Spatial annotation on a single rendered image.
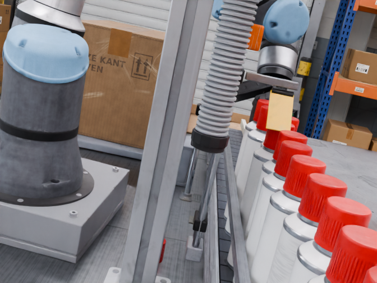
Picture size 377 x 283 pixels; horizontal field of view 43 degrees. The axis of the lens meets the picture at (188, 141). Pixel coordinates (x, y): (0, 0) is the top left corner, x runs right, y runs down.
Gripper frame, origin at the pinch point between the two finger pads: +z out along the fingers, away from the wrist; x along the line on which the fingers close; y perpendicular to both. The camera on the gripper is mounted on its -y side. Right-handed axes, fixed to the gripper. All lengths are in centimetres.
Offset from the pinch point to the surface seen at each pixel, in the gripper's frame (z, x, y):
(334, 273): 18, -56, -2
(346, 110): -160, 357, 139
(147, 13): -215, 349, -77
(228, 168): 2.6, -10.0, -4.7
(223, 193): 4.6, 3.0, -3.3
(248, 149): 1.2, -19.3, -3.1
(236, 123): -35, 81, 5
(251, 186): 7.9, -27.0, -3.0
